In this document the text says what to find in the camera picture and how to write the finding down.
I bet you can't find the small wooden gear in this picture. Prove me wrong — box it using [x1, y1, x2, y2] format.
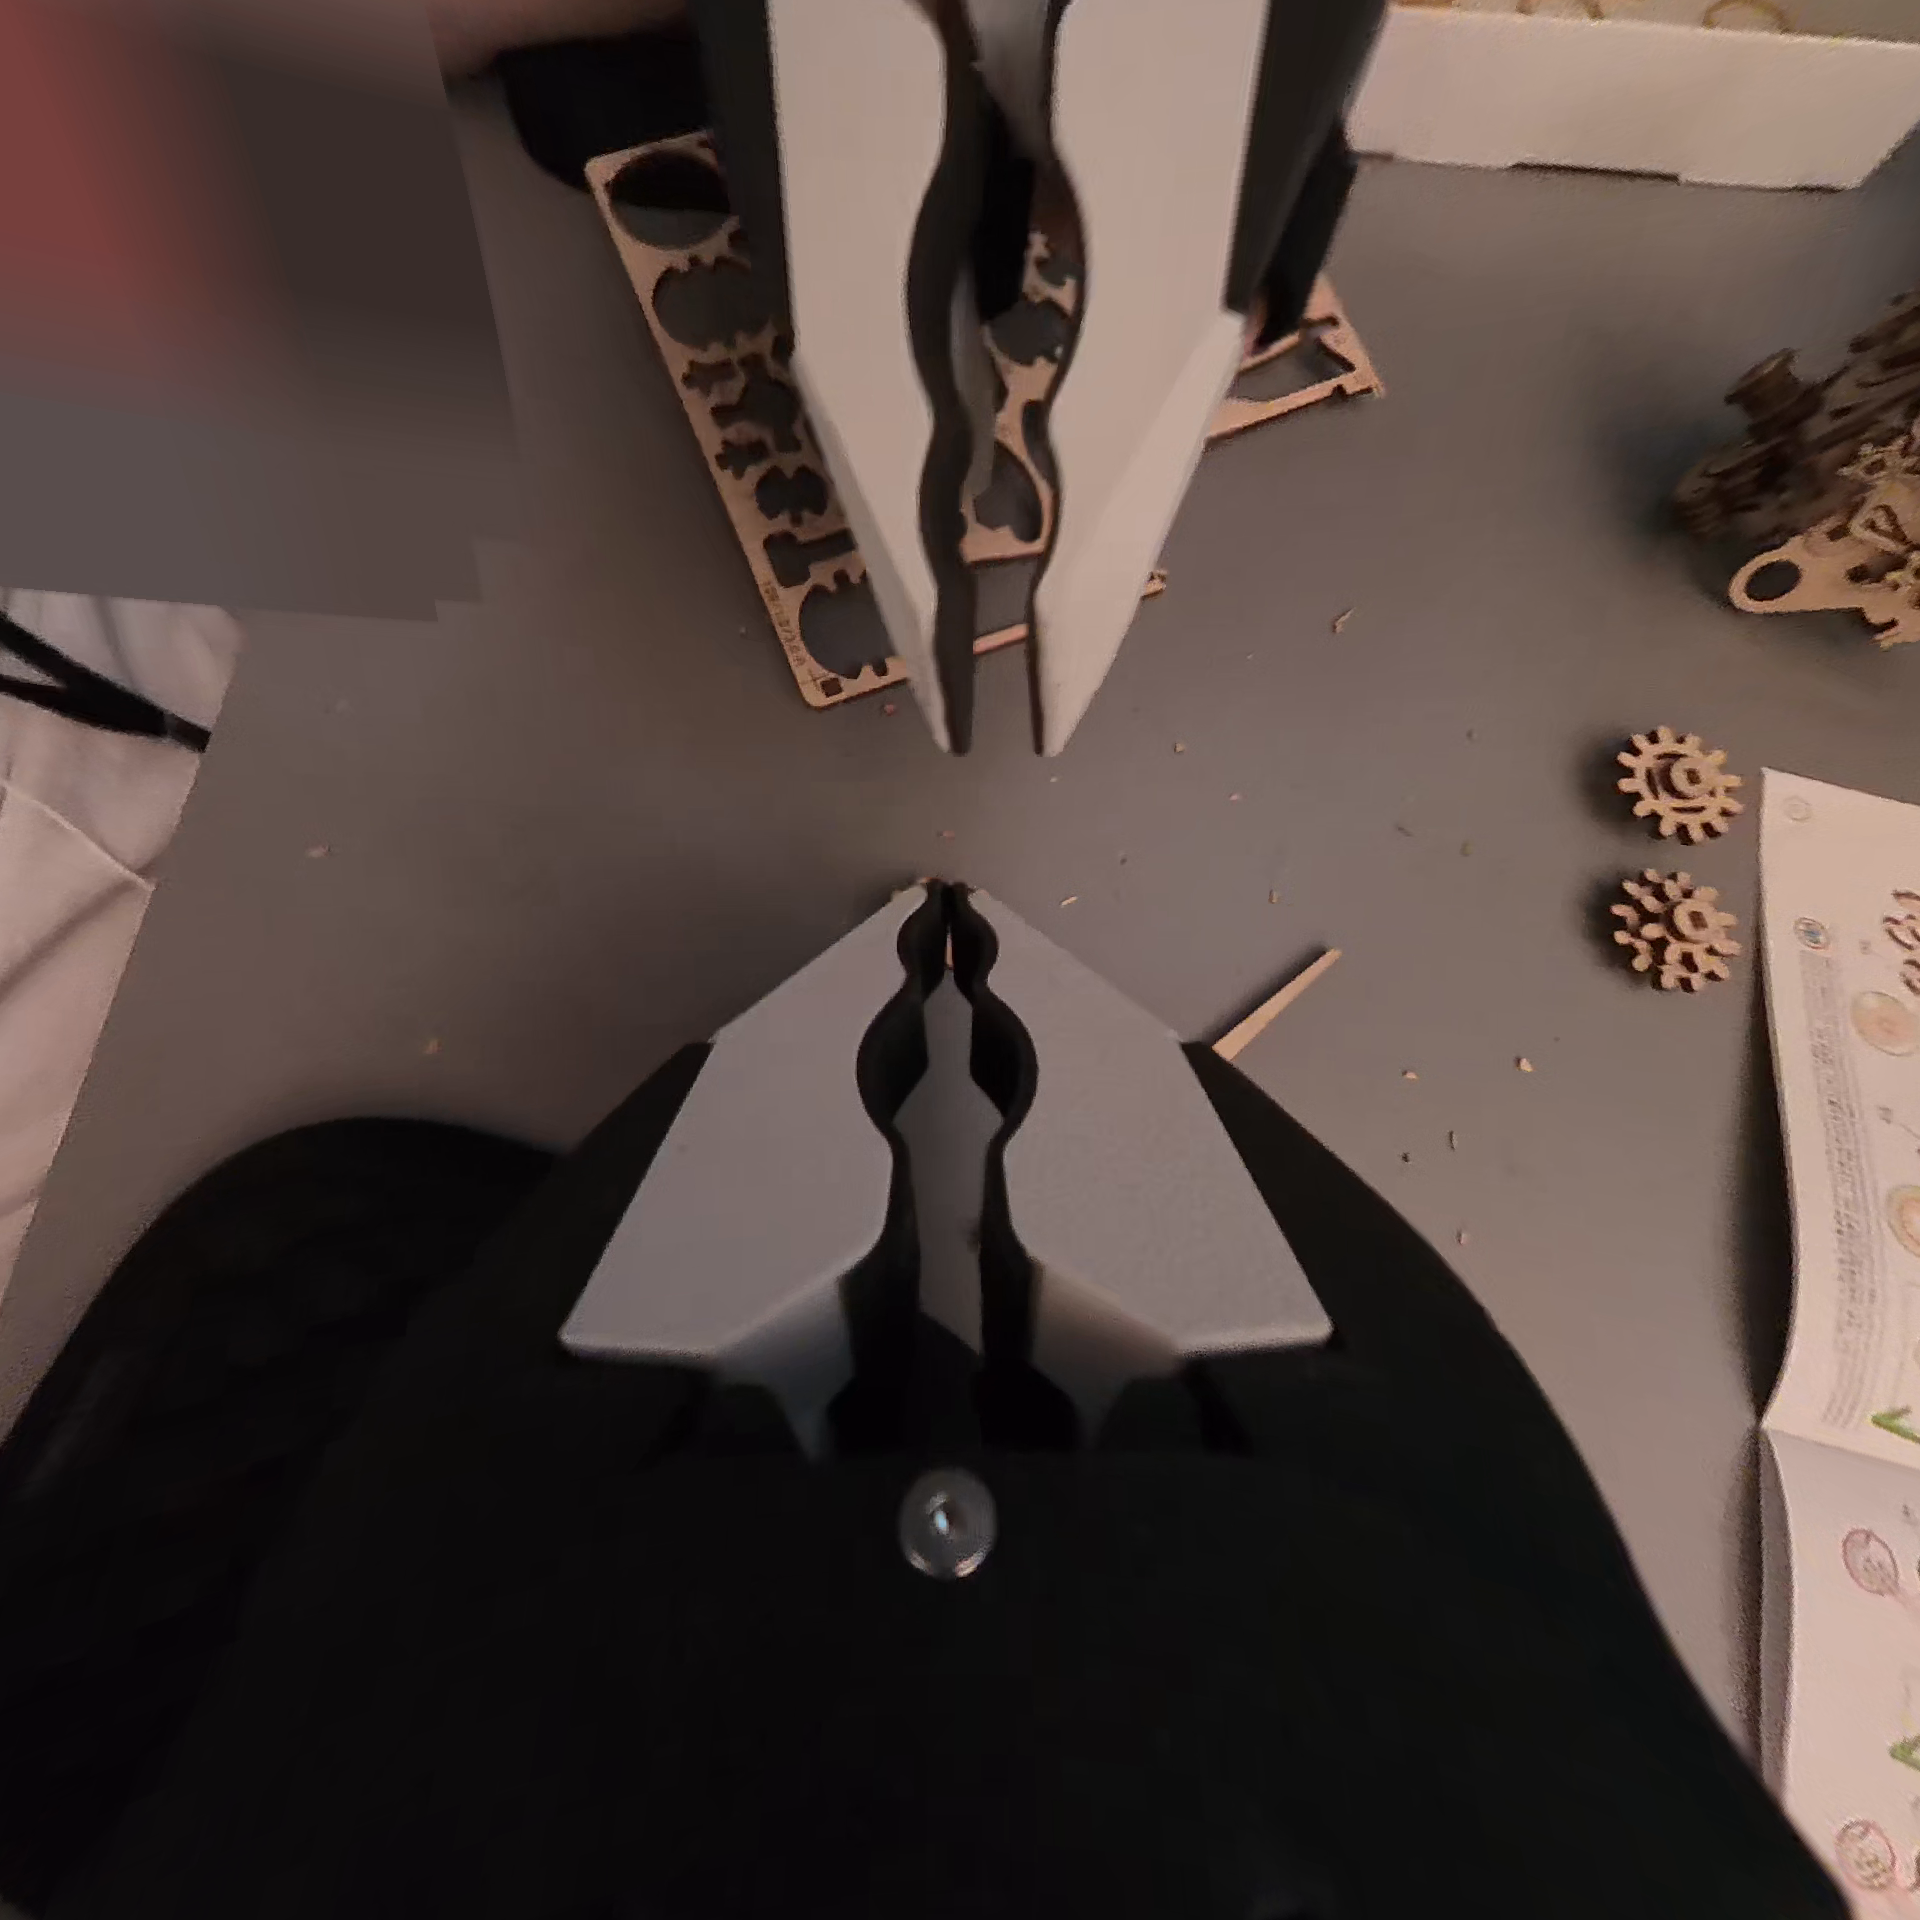
[1609, 865, 1745, 996]
[1614, 726, 1746, 845]

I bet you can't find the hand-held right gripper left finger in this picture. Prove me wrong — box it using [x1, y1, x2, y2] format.
[558, 881, 950, 1458]

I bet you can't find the white cardboard tray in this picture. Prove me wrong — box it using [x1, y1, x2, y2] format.
[1350, 0, 1920, 193]

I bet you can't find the printed instruction booklet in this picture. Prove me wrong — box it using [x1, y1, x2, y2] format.
[1755, 766, 1920, 1900]

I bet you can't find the laser-cut plywood sheet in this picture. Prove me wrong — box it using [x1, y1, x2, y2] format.
[582, 131, 1386, 709]

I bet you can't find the partly built wooden model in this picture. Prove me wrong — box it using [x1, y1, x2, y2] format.
[1672, 292, 1920, 653]

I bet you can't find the black padded wrist rest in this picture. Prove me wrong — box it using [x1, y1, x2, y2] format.
[0, 1115, 571, 1920]

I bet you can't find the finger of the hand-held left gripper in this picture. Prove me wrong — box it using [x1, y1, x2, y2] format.
[1028, 0, 1272, 754]
[766, 0, 980, 754]

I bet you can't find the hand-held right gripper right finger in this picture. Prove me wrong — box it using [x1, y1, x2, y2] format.
[950, 886, 1336, 1444]

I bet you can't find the flat wooden stick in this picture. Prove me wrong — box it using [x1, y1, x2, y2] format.
[1208, 944, 1344, 1063]

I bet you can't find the black lanyard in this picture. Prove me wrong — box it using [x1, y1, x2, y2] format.
[0, 616, 213, 751]

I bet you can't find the person's left forearm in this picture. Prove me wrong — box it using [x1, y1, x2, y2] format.
[436, 0, 699, 77]

